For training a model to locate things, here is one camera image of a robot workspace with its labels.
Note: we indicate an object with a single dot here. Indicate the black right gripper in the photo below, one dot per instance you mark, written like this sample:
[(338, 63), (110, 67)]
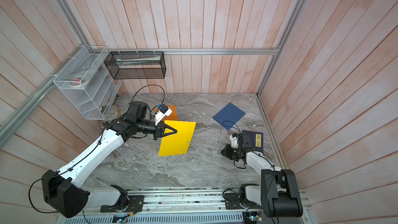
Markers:
[(227, 153)]

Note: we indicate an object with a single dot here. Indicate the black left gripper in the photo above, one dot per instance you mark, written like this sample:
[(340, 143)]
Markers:
[(160, 130)]

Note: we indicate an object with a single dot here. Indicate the orange paper document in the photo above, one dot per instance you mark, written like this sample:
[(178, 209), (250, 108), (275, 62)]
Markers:
[(173, 116)]

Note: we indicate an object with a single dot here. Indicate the yellow paper document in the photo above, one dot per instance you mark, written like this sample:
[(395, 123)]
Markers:
[(177, 144)]

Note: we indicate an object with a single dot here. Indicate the blue paper document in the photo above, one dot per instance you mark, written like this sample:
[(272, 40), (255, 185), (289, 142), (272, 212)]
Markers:
[(229, 116)]

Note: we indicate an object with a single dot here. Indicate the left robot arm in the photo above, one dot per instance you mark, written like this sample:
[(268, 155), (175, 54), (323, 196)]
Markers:
[(62, 189)]

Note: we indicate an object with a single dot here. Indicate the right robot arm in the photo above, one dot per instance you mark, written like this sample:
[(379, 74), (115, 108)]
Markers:
[(277, 193)]

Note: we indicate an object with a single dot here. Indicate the dark navy book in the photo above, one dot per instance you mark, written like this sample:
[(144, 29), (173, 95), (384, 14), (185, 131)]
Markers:
[(253, 139)]

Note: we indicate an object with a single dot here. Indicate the paper in black basket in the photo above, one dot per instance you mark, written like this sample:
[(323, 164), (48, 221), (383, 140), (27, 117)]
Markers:
[(137, 61)]

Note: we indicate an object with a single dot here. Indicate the tape roll in shelf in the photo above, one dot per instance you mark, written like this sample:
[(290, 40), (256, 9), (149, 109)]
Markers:
[(79, 81)]

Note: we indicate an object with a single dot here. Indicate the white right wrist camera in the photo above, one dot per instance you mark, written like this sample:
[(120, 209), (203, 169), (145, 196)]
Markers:
[(234, 138)]

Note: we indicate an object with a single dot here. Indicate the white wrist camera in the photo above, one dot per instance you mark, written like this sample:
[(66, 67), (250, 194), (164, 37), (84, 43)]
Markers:
[(234, 138), (163, 111)]

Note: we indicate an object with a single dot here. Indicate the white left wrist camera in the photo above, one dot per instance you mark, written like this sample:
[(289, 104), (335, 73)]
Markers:
[(163, 111)]

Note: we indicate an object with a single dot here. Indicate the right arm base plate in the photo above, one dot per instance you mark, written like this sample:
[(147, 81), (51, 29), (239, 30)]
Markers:
[(237, 201)]

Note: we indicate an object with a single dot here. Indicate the black wire mesh basket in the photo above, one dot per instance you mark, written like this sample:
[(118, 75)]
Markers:
[(156, 70)]

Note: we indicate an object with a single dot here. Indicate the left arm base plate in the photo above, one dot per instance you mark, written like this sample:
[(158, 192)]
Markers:
[(131, 204)]

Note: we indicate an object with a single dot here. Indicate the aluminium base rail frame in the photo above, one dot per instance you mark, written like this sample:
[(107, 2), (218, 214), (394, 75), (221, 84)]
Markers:
[(185, 206)]

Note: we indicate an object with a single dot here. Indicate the white wire mesh shelf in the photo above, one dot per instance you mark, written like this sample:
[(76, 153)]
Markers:
[(86, 84)]

